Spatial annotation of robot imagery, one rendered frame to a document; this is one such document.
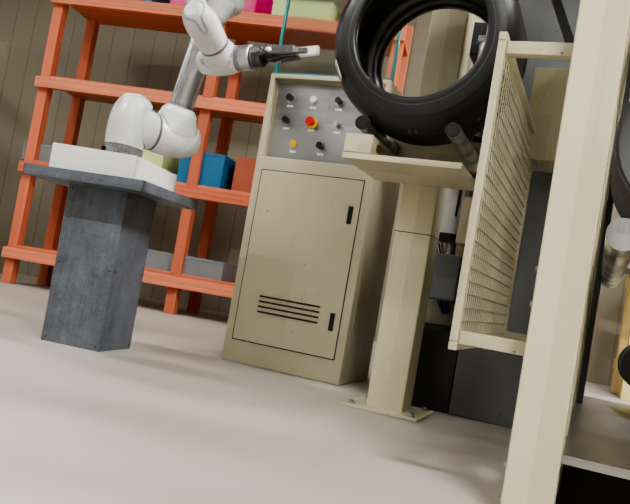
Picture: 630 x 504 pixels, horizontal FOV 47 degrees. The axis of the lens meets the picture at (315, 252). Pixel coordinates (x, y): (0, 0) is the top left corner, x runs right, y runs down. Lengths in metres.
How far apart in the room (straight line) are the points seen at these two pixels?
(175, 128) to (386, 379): 1.33
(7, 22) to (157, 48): 1.68
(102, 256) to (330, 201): 0.94
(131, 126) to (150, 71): 4.22
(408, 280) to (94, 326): 1.19
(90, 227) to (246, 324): 0.77
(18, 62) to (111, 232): 5.21
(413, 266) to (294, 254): 0.70
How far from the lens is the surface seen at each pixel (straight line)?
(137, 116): 2.95
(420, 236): 2.50
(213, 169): 5.32
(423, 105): 2.17
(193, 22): 2.46
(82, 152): 2.84
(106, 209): 2.85
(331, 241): 2.98
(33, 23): 7.96
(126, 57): 7.31
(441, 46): 2.65
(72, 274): 2.90
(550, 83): 2.48
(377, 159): 2.19
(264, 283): 3.08
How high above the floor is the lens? 0.39
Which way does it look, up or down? 3 degrees up
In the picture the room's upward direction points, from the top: 10 degrees clockwise
